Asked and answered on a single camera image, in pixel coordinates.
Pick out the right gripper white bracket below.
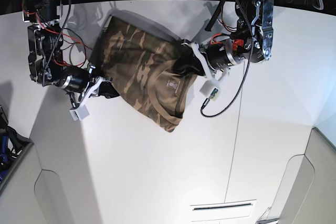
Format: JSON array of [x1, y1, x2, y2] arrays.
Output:
[[69, 63, 120, 109]]

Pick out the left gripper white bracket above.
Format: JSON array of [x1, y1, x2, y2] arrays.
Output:
[[173, 40, 230, 85]]

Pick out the camouflage T-shirt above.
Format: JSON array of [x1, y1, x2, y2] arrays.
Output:
[[94, 16, 197, 132]]

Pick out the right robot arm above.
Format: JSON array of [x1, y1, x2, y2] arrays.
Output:
[[22, 0, 119, 109]]

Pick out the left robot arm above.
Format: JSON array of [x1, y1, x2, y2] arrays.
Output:
[[173, 0, 274, 77]]

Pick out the blue black items at left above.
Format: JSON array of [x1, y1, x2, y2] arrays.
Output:
[[1, 106, 33, 183]]

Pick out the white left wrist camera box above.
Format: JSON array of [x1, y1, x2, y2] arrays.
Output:
[[200, 81, 221, 101]]

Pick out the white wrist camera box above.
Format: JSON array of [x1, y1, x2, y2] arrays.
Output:
[[200, 81, 221, 101], [69, 105, 89, 121]]

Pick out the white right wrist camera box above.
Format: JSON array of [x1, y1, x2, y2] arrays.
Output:
[[69, 105, 89, 121]]

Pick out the black braided camera cable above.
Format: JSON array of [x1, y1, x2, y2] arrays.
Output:
[[201, 0, 260, 118]]

